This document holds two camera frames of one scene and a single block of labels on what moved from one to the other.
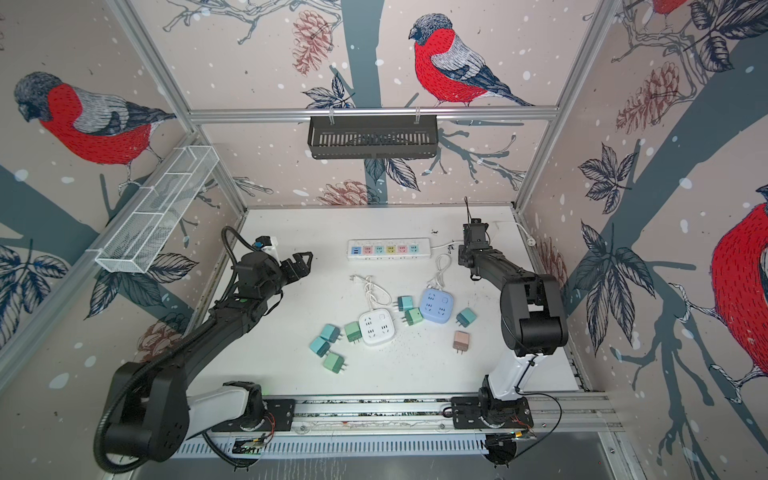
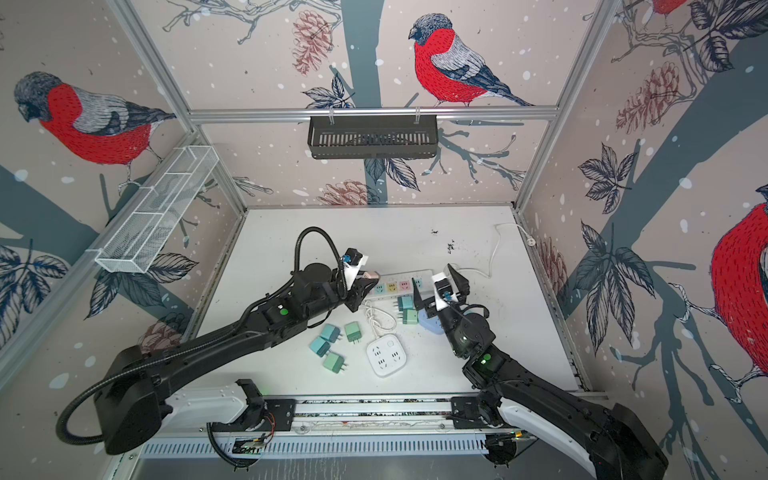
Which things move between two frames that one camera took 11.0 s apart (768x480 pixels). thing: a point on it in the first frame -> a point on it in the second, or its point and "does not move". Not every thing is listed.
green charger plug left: [353, 331] does not move
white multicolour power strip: [388, 248] -> [399, 284]
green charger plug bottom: [334, 363] does not move
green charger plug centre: [413, 316] does not move
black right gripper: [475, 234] -> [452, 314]
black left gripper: [303, 269] -> [358, 292]
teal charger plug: [404, 302] does not move
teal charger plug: [331, 333] does not move
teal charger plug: [320, 346] does not move
